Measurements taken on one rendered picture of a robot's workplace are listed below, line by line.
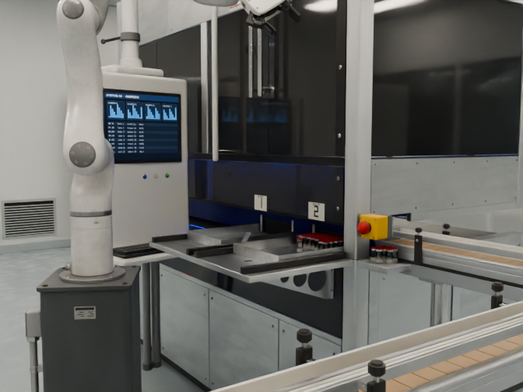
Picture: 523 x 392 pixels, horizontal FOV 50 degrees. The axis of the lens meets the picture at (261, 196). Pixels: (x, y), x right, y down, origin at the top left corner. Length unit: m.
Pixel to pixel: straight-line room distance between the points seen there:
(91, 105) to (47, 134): 5.39
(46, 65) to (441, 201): 5.67
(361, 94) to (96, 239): 0.91
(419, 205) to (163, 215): 1.15
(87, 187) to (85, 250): 0.18
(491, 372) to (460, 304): 1.40
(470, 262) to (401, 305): 0.43
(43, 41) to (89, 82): 5.47
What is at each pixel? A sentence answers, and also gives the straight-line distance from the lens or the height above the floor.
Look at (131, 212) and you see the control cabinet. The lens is 2.46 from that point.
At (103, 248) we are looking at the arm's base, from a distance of 1.69.
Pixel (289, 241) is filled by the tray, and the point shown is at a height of 0.90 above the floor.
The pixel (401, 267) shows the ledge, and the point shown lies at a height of 0.87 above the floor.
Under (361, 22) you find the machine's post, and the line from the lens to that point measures 1.82.
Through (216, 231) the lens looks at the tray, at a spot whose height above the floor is 0.90.
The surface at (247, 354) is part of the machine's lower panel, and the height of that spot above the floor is 0.37.
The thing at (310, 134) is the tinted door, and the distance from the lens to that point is 1.96.
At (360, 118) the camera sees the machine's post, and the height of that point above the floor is 1.33.
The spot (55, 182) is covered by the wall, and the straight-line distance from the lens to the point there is 7.07.
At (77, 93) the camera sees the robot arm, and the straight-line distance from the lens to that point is 1.67.
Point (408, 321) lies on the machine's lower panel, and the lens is 2.07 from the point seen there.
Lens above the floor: 1.25
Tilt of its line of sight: 5 degrees down
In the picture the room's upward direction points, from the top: straight up
